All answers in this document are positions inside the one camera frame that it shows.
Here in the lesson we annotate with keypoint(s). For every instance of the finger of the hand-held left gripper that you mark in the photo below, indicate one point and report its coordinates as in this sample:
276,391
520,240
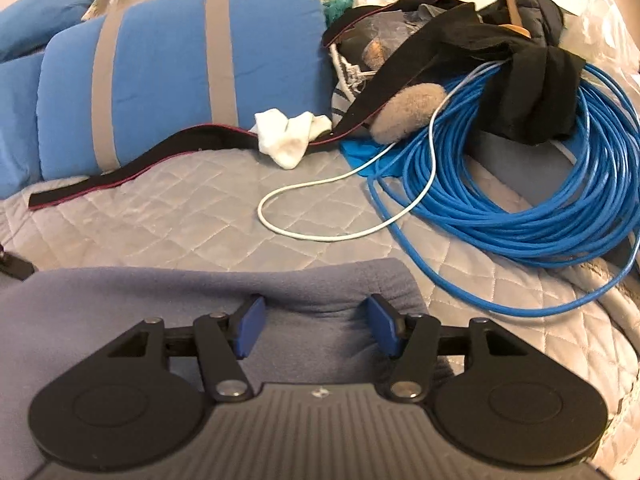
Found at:
17,266

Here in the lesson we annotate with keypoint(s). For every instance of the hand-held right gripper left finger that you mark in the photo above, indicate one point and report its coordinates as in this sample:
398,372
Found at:
248,327

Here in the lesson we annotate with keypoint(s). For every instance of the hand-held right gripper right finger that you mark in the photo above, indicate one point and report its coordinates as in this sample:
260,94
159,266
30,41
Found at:
382,325

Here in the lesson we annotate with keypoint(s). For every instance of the blue-grey fleece pants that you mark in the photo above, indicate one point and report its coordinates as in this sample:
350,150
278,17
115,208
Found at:
150,290

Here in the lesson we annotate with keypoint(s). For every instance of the grey quilted bedspread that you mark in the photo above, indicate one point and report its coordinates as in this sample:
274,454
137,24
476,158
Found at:
175,210

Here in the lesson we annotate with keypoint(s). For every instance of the bright blue cloth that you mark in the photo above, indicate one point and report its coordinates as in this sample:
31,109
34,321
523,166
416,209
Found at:
362,152

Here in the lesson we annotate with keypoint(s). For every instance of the white sock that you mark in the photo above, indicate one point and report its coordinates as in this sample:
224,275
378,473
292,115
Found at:
287,137

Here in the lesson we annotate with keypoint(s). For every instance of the tan furry plush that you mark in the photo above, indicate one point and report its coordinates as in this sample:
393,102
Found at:
405,112

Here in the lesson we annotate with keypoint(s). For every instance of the plain blue pillow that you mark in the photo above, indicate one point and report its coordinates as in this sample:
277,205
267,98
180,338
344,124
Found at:
45,10

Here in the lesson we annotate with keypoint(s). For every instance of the black cloth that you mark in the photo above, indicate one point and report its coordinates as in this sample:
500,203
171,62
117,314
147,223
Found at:
535,95

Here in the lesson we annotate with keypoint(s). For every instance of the teal cloth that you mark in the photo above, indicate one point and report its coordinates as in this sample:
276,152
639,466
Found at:
337,7

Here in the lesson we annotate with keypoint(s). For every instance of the black jacket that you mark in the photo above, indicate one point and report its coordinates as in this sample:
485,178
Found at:
542,10

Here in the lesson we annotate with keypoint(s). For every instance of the clear plastic bag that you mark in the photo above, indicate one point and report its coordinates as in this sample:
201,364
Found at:
607,30

